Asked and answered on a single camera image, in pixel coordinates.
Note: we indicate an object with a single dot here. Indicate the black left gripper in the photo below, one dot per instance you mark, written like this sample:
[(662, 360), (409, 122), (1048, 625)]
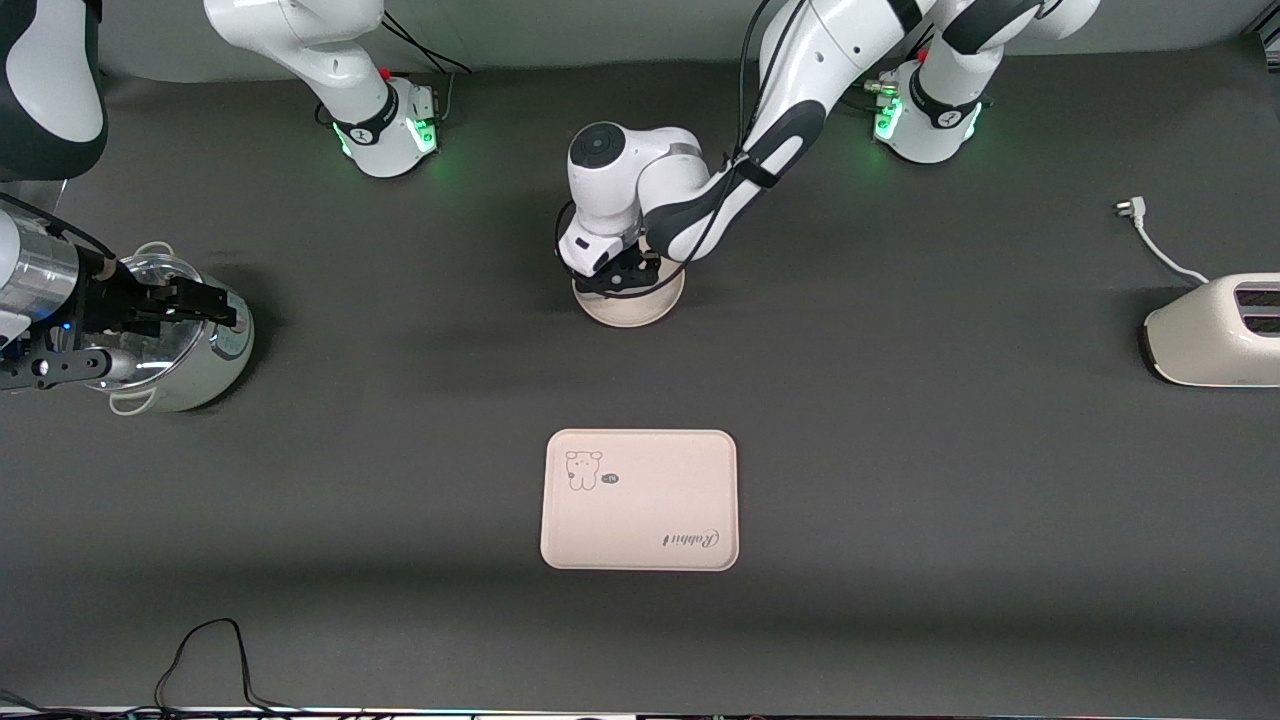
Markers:
[(627, 267)]

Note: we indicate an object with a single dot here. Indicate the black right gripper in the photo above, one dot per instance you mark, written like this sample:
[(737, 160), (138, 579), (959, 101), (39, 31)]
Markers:
[(118, 299)]

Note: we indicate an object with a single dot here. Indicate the round beige plate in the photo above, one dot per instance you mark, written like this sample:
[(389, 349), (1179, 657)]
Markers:
[(640, 310)]

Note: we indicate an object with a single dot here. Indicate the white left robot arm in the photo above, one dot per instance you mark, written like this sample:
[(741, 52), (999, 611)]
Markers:
[(820, 60)]

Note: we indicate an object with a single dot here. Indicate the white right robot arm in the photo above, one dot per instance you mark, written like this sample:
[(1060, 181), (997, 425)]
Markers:
[(330, 50)]

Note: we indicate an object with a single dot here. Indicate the beige rabbit print tray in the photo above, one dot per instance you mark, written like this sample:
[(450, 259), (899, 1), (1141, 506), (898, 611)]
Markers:
[(640, 520)]

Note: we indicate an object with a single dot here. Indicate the glass pot lid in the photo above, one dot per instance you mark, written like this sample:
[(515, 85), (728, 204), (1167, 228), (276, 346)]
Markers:
[(175, 352)]

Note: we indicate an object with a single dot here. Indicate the pale green electric pot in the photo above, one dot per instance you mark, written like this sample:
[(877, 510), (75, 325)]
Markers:
[(215, 370)]

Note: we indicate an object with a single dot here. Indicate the dark grey table mat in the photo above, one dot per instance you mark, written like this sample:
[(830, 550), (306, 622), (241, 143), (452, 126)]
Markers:
[(900, 600)]

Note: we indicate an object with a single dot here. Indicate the white toaster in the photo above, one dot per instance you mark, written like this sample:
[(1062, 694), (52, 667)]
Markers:
[(1200, 345)]

